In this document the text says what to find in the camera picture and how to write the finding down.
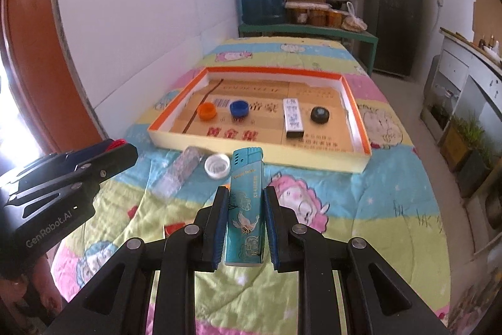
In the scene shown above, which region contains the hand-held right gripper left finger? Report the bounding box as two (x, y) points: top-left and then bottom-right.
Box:
(47, 186), (230, 335)

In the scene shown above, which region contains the white bottle cap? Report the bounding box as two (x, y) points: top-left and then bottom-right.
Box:
(204, 154), (231, 179)

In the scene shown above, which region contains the plastic bag of food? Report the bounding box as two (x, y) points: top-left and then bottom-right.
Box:
(341, 1), (368, 31)

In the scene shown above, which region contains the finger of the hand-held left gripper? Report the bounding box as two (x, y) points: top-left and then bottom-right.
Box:
(0, 144), (139, 218)
(0, 140), (114, 182)

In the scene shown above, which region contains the shallow cardboard box tray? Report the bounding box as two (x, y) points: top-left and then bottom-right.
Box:
(147, 66), (372, 174)

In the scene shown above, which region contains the cardboard sheet on wall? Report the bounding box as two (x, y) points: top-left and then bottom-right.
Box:
(473, 0), (502, 41)

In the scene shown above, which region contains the black bottle cap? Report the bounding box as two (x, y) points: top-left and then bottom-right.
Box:
(310, 105), (331, 124)

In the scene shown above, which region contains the orange bottle cap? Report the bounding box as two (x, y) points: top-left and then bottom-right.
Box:
(197, 103), (218, 122)

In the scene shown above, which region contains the dark refrigerator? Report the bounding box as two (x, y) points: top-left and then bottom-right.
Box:
(364, 0), (425, 77)

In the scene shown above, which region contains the blue bottle cap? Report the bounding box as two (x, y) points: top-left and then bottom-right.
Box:
(229, 100), (251, 121)

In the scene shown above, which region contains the plant in dark pot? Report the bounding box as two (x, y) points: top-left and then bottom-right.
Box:
(459, 149), (495, 198)

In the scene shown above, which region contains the brown wooden door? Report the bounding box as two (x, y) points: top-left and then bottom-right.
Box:
(0, 0), (106, 179)

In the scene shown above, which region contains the teal lighter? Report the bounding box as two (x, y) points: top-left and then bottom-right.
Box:
(224, 147), (264, 267)

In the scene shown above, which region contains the orange printed cap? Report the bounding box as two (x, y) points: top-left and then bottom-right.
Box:
(164, 222), (187, 237)

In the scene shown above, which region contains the plastic oil jug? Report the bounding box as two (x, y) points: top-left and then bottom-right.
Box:
(431, 86), (456, 127)

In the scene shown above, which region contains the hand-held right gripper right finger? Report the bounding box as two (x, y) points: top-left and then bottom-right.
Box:
(264, 186), (451, 335)

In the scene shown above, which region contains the white printed box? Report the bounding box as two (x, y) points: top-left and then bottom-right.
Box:
(282, 97), (307, 139)

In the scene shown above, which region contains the clear plastic case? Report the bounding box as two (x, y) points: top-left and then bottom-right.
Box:
(151, 147), (205, 200)

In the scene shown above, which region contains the green low bench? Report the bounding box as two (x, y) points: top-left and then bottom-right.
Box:
(238, 21), (379, 77)

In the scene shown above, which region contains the grey counter cabinet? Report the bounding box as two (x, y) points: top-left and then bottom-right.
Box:
(425, 27), (502, 179)

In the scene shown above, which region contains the plant in yellow pot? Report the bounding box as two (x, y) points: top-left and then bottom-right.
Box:
(441, 115), (485, 173)

